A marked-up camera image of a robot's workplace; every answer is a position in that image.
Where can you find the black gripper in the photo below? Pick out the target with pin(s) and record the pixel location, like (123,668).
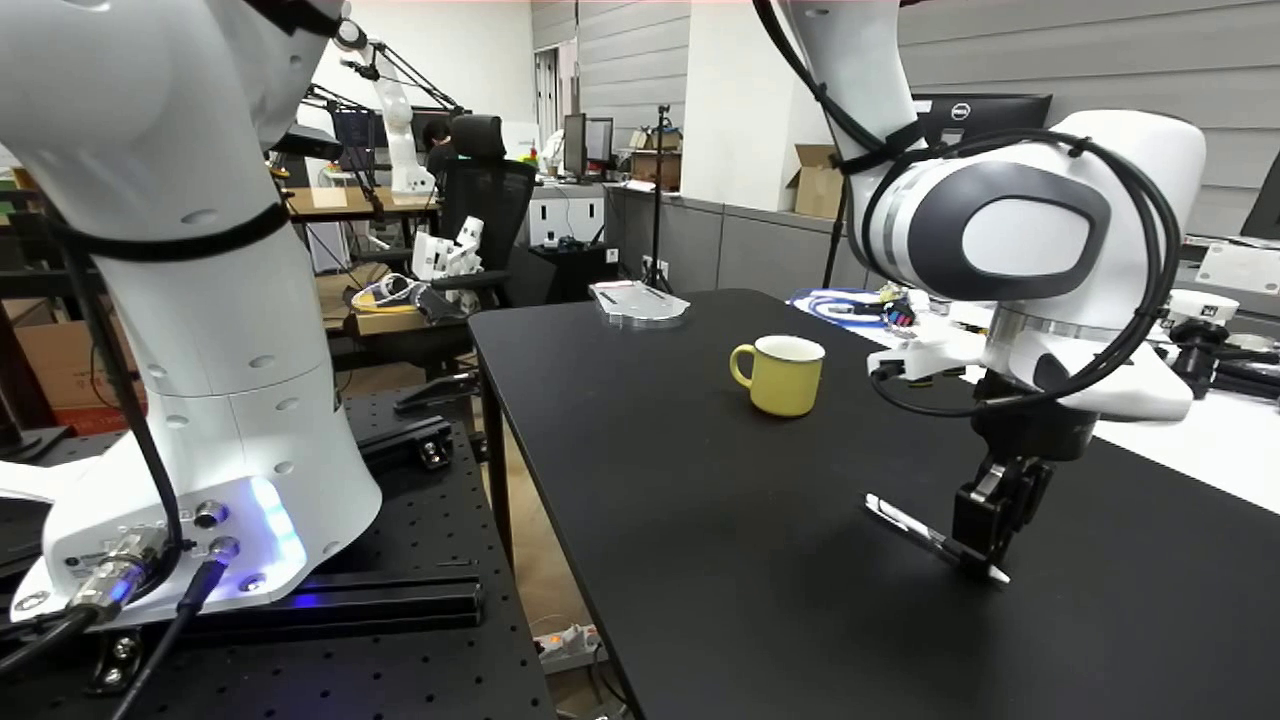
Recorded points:
(1033,428)

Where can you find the black and white pen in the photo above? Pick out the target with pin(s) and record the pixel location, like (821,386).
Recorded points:
(904,522)

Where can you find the yellow enamel mug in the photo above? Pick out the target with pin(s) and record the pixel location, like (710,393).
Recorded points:
(785,383)

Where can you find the black light stand pole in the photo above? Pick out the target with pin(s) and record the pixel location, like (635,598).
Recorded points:
(839,247)

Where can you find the gray partition cabinet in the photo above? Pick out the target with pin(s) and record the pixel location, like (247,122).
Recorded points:
(746,248)

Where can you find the black computer monitor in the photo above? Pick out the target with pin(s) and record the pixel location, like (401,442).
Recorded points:
(1001,114)

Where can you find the white plastic tray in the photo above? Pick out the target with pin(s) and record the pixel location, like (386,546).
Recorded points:
(642,300)

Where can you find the white drawer cabinet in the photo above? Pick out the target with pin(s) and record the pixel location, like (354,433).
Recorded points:
(567,216)

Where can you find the black office chair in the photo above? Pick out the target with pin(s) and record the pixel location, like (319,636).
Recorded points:
(486,215)

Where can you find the white toy robot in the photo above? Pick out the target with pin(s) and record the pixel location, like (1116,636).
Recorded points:
(447,248)

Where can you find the black perforated breadboard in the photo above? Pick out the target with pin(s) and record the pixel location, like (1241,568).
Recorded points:
(401,667)

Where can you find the small background monitor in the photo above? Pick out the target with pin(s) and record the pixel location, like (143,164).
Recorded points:
(461,137)

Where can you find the white background desk lamp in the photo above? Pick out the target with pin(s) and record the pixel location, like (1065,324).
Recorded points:
(401,134)

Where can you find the wooden desk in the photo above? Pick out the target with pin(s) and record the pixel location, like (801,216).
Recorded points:
(361,200)

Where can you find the brown cardboard box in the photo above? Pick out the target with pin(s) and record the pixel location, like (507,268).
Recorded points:
(64,366)

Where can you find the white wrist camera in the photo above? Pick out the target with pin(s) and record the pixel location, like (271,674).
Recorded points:
(922,361)

